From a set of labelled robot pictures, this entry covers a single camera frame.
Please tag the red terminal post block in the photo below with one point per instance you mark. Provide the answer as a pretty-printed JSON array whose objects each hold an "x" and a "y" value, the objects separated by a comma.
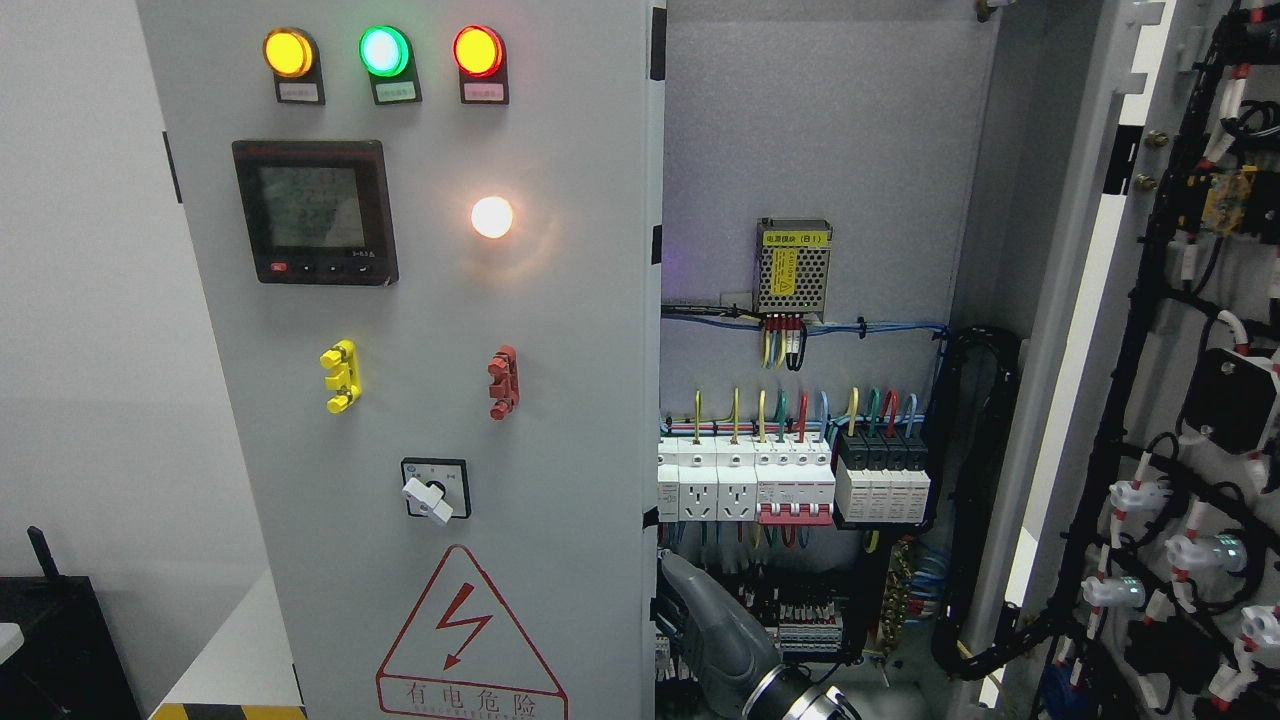
[{"x": 503, "y": 369}]

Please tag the white socket and breaker row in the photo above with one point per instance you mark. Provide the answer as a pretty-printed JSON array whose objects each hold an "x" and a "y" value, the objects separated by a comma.
[{"x": 788, "y": 482}]

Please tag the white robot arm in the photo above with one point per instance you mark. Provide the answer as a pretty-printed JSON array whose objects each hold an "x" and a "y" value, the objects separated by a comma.
[{"x": 786, "y": 692}]

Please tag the red electric hazard warning sticker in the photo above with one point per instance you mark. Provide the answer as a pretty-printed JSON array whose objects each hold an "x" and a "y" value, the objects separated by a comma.
[{"x": 462, "y": 654}]

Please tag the white glowing indicator lamp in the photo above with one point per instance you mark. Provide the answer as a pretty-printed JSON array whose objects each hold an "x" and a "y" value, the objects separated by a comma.
[{"x": 492, "y": 217}]

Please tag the metal mesh power supply module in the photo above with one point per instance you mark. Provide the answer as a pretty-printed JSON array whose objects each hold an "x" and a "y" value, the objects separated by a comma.
[{"x": 793, "y": 263}]

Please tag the brass terminal bar right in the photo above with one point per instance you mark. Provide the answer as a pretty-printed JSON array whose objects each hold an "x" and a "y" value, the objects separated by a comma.
[{"x": 896, "y": 597}]

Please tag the green indicator lamp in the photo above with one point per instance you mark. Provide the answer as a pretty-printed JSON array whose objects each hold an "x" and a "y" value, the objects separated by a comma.
[{"x": 384, "y": 51}]

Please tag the black digital power meter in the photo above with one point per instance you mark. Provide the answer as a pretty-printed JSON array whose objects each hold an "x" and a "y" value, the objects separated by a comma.
[{"x": 317, "y": 212}]

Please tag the black white surge protector block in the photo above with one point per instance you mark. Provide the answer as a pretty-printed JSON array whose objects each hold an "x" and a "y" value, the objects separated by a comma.
[{"x": 882, "y": 481}]

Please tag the black box at left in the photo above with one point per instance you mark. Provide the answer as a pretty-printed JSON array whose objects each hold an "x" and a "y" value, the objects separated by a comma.
[{"x": 59, "y": 661}]

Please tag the grey cabinet door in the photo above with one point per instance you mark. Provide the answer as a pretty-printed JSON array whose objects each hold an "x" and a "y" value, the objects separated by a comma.
[
  {"x": 568, "y": 131},
  {"x": 1118, "y": 551}
]

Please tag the red indicator lamp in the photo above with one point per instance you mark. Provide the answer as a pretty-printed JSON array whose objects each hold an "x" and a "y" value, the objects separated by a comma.
[{"x": 479, "y": 51}]

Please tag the relay and terminal row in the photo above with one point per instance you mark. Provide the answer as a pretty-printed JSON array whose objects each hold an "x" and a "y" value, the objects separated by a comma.
[{"x": 801, "y": 613}]

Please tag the yellow terminal post block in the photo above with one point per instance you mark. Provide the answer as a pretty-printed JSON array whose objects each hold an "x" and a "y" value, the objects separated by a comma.
[{"x": 342, "y": 378}]

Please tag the yellow indicator lamp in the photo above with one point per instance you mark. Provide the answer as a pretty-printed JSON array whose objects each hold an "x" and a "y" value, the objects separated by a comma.
[{"x": 289, "y": 52}]

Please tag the white rotary selector switch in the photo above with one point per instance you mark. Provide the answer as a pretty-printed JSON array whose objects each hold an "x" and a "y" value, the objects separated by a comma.
[{"x": 436, "y": 489}]

